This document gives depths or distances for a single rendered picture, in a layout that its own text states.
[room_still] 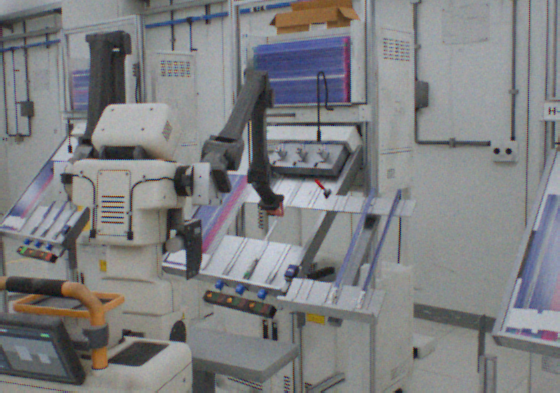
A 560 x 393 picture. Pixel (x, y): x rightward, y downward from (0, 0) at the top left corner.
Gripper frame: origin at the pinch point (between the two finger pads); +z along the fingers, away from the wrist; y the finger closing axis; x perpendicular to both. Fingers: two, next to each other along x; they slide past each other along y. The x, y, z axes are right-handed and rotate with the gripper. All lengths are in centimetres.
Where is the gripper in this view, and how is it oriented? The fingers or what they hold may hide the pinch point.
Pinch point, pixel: (280, 214)
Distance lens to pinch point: 255.8
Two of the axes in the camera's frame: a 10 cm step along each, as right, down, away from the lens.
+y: -7.8, -0.6, 6.3
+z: 4.4, 6.7, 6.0
